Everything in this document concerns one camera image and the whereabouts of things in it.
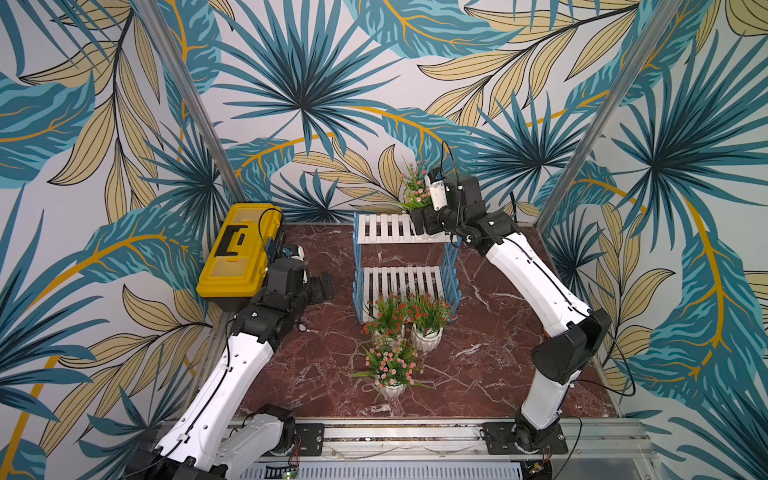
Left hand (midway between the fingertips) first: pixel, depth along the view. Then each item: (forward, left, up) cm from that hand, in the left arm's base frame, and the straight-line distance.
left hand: (316, 283), depth 76 cm
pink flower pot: (-17, -20, -8) cm, 28 cm away
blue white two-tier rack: (+26, -20, -22) cm, 40 cm away
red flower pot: (-5, -19, -10) cm, 22 cm away
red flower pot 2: (-5, -29, -6) cm, 30 cm away
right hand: (+17, -29, +11) cm, 35 cm away
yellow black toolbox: (+9, +25, -5) cm, 27 cm away
